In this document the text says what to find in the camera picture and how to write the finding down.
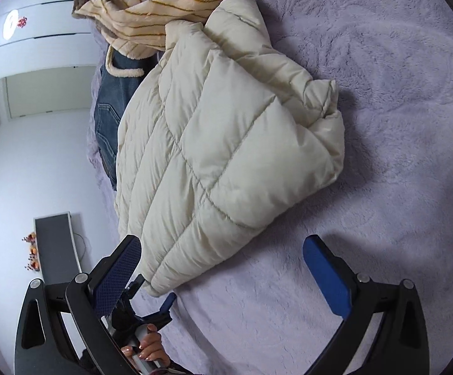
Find cream quilted puffer jacket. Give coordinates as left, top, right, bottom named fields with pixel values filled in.
left=115, top=0, right=345, bottom=297

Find person's left hand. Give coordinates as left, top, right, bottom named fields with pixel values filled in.
left=121, top=324, right=170, bottom=369

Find purple fleece bedspread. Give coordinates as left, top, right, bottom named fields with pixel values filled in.
left=85, top=0, right=453, bottom=375

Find blue denim jeans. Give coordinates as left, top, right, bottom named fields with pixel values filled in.
left=94, top=51, right=158, bottom=191

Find brown striped fleece robe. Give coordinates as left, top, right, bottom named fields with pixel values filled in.
left=72, top=0, right=223, bottom=59

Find wall-mounted dark monitor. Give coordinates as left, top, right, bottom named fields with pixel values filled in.
left=34, top=212, right=82, bottom=284

